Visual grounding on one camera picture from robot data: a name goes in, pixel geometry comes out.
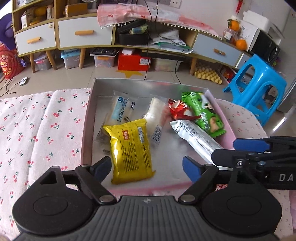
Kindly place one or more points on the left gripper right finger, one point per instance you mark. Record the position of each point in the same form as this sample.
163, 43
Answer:
203, 179

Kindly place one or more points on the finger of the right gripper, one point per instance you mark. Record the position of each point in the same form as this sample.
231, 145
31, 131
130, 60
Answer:
234, 158
252, 145

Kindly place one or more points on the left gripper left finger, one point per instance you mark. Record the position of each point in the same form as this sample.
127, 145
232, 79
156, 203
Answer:
90, 181

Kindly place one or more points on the silver snack bar packet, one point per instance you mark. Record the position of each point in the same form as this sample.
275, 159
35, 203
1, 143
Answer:
188, 139

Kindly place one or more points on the green cartoon snack packet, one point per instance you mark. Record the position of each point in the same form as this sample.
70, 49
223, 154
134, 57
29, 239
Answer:
209, 120

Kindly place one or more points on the yellow snack packet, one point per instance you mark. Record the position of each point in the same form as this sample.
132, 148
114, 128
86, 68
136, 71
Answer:
130, 152

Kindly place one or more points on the red candy snack packet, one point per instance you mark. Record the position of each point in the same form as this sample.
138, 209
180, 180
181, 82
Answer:
181, 111

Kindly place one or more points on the blue plastic stool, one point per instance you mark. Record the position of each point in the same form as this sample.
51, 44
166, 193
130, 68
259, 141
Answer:
250, 96

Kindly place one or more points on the cherry print pink blanket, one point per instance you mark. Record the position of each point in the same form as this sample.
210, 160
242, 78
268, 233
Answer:
45, 129

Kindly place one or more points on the pink shallow cardboard box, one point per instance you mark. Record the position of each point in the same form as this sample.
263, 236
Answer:
167, 147

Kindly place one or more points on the white clear bread packet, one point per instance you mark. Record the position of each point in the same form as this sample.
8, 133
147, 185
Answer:
155, 117

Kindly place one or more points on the blue white clear snack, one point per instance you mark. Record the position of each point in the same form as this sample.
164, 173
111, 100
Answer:
122, 108

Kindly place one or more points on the yellow egg tray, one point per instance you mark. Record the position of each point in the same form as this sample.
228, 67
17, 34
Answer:
207, 73

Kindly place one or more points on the black microwave oven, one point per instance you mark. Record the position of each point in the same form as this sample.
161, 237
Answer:
259, 42

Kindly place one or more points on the orange fruit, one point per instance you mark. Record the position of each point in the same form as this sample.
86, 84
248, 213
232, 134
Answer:
233, 25
241, 44

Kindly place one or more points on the light blue drawer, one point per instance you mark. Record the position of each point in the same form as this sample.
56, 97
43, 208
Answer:
216, 50

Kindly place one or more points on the clear storage bin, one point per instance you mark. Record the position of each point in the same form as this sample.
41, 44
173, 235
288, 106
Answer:
167, 65

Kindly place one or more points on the bin with black tray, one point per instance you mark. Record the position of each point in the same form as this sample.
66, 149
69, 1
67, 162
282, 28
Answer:
104, 57

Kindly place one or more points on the blue lid storage bin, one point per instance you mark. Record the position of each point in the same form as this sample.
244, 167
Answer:
71, 58

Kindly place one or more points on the red cardboard box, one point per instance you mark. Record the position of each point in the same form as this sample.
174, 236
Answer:
134, 62

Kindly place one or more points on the stack of papers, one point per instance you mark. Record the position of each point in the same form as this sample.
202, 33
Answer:
169, 41

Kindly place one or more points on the red round gift bag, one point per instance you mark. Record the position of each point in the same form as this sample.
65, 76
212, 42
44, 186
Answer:
10, 62

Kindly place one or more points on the black open case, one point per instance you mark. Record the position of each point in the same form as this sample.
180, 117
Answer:
133, 33

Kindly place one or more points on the middle white drawer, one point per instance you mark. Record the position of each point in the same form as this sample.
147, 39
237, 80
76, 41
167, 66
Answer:
81, 32

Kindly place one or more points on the white drawer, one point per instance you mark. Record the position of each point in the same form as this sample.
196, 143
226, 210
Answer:
36, 39
81, 32

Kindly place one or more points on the left white drawer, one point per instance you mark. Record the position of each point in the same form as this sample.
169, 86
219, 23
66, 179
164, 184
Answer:
36, 39

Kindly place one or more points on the wooden tv cabinet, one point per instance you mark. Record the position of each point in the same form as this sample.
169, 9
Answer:
30, 14

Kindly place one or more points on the purple hat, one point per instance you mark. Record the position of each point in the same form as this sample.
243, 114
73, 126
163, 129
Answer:
6, 32

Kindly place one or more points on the pink cherry cloth cover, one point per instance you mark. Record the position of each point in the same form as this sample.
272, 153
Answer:
116, 14

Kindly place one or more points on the brown cardboard box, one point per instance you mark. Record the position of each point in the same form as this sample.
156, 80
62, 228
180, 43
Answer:
76, 9

